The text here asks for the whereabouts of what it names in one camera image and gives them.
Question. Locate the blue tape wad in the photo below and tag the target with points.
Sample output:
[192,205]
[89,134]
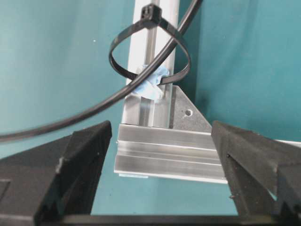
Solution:
[149,88]

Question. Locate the black zip tie loop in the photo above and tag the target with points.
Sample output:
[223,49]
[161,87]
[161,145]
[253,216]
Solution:
[151,18]

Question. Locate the aluminium extrusion frame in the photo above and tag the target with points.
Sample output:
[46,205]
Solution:
[246,71]

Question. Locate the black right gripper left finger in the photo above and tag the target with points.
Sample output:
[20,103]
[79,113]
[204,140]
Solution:
[53,179]

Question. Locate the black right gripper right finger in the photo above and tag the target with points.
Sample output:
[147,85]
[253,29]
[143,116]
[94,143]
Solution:
[264,175]

